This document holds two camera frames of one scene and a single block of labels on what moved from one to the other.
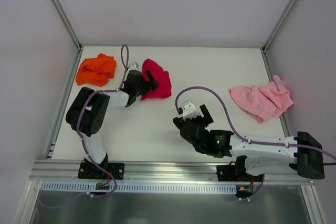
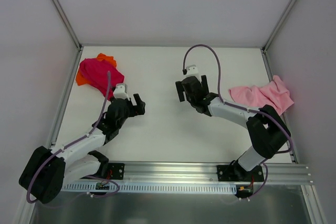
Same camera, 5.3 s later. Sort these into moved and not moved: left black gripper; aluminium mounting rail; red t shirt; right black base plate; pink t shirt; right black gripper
Moved: right black gripper; red t shirt; left black gripper
Not moved: aluminium mounting rail; right black base plate; pink t shirt
